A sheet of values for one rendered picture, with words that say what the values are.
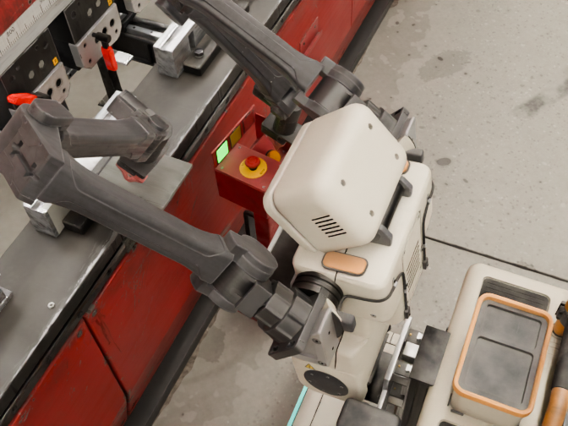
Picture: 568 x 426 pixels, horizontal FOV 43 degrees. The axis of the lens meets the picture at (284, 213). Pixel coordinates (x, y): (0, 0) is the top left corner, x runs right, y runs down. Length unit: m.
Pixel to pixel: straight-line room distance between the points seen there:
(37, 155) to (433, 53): 2.62
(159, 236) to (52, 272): 0.67
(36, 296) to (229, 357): 0.97
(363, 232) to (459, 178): 1.82
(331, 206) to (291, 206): 0.07
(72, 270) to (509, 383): 0.95
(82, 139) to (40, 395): 0.76
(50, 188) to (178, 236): 0.20
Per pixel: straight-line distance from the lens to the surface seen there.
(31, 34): 1.47
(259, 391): 2.42
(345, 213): 1.10
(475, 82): 3.30
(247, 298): 1.13
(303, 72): 1.39
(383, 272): 1.17
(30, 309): 1.66
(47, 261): 1.72
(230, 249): 1.11
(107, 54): 1.62
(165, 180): 1.62
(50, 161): 0.96
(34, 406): 1.72
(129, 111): 1.43
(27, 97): 1.44
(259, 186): 1.86
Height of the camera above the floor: 2.23
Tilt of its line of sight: 53 degrees down
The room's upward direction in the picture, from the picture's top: 4 degrees counter-clockwise
